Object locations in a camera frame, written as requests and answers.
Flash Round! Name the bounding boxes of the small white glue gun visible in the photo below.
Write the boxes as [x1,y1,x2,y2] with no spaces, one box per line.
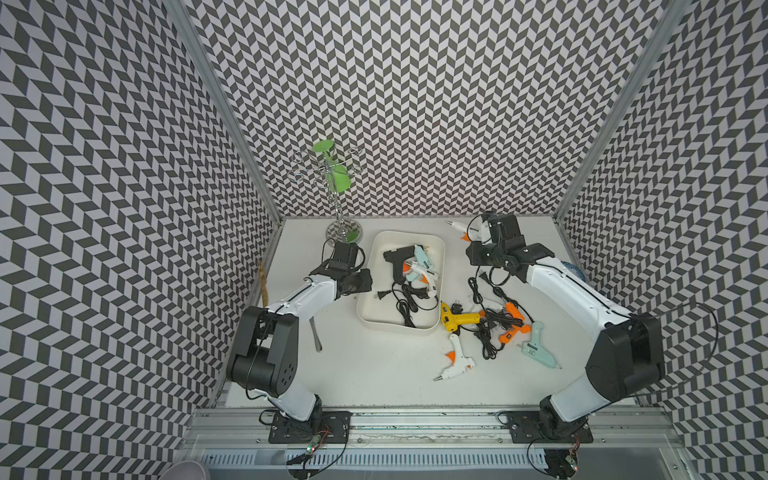
[446,220,491,243]

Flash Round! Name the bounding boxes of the white plastic storage box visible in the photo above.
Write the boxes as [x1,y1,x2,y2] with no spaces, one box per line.
[356,230,445,335]

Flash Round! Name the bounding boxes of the black glue gun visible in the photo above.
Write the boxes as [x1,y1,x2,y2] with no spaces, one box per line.
[376,244,421,328]

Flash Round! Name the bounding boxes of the mint green glue gun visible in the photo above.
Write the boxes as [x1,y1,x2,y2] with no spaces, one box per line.
[403,245,434,283]

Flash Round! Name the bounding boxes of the white glue gun orange trigger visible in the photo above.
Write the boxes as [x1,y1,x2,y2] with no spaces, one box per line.
[403,259,437,298]

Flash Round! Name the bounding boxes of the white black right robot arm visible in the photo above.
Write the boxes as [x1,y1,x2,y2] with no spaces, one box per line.
[456,212,665,441]

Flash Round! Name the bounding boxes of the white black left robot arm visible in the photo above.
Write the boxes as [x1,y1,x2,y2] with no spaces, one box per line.
[225,242,373,422]

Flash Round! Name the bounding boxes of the yellow glue gun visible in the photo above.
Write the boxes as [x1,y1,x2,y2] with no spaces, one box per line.
[440,302,485,333]

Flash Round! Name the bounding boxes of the mint glue gun front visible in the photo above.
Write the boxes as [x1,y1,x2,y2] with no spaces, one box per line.
[520,322,561,369]

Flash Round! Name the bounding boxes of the blue white ceramic bowl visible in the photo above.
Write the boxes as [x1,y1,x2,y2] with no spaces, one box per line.
[563,262,586,281]

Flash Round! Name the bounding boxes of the metal file tool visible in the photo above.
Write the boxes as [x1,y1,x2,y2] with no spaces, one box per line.
[309,317,323,352]

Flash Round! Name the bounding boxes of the silver stand green leaves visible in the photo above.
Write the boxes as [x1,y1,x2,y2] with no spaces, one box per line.
[289,138,364,243]

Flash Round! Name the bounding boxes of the wooden stick at wall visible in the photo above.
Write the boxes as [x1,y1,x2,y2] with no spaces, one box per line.
[258,262,269,307]

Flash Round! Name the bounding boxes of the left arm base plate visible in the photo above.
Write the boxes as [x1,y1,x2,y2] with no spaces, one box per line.
[268,410,352,445]

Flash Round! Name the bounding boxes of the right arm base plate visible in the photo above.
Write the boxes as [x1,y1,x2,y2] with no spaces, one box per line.
[500,411,594,444]

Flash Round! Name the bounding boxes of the aluminium front rail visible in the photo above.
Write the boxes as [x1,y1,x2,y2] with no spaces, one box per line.
[179,406,683,452]

